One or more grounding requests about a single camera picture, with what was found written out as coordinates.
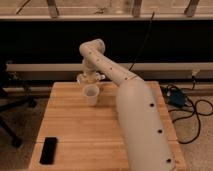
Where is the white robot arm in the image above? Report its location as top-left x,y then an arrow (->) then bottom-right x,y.
79,39 -> 177,171

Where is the translucent plastic cup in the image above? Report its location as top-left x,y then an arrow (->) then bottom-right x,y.
82,84 -> 100,106

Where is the wooden table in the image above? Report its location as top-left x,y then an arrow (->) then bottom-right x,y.
27,80 -> 188,171

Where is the black office chair base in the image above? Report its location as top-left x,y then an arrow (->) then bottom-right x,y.
0,63 -> 38,149

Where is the black smartphone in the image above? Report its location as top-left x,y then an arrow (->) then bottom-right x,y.
40,137 -> 58,165

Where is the black hanging cable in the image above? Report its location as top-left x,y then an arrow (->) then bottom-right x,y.
128,11 -> 156,73

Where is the white baseboard heater rail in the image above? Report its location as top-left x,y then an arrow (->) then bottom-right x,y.
7,62 -> 213,72

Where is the black floor cable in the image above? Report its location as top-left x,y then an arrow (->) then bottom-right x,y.
160,83 -> 213,146

